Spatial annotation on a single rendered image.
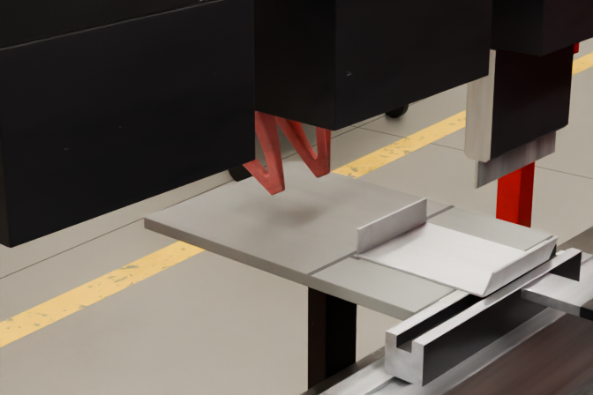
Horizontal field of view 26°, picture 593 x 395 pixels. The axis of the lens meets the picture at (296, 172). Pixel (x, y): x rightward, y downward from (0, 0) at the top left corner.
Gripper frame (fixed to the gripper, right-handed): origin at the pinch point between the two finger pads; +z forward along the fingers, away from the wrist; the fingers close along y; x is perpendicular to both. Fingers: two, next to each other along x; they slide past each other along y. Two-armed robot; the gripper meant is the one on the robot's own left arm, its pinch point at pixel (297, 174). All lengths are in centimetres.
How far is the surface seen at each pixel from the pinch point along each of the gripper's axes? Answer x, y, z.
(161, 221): 7.7, -8.1, -0.4
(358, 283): -8.6, -7.2, 8.9
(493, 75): -23.6, -4.6, -0.9
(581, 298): -20.6, -0.2, 15.0
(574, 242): 3.1, 36.5, 16.0
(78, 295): 200, 116, 4
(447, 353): -15.4, -9.0, 14.7
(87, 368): 173, 92, 20
